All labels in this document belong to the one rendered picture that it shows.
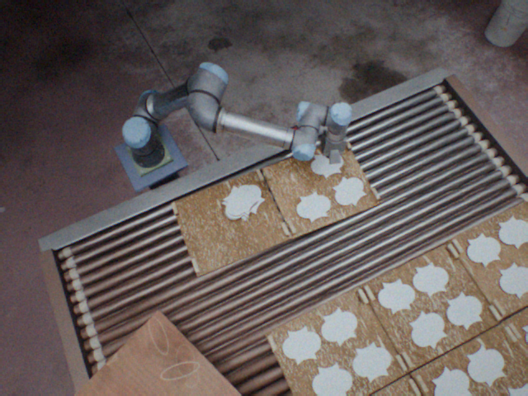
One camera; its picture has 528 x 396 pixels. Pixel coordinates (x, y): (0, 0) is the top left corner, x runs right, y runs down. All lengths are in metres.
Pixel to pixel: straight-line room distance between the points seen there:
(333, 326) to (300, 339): 0.13
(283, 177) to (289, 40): 1.96
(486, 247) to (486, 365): 0.45
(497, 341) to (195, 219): 1.27
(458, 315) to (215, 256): 0.97
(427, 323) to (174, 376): 0.95
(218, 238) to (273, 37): 2.26
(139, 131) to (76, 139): 1.58
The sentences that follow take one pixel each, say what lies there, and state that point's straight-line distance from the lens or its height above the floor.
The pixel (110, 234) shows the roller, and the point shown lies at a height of 0.92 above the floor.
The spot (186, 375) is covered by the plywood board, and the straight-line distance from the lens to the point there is 1.50.
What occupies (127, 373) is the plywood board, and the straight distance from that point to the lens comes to 1.55.
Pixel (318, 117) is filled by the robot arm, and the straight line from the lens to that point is 1.47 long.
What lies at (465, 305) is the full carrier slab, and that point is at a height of 0.95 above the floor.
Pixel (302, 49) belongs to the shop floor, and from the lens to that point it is 3.49.
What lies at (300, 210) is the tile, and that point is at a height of 0.95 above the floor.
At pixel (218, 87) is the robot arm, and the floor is 1.37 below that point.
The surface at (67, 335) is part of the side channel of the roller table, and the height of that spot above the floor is 0.95.
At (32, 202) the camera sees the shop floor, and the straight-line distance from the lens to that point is 3.19.
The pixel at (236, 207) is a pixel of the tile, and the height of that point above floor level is 1.00.
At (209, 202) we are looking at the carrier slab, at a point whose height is 0.94.
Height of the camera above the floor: 2.51
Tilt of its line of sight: 67 degrees down
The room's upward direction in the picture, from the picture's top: 3 degrees counter-clockwise
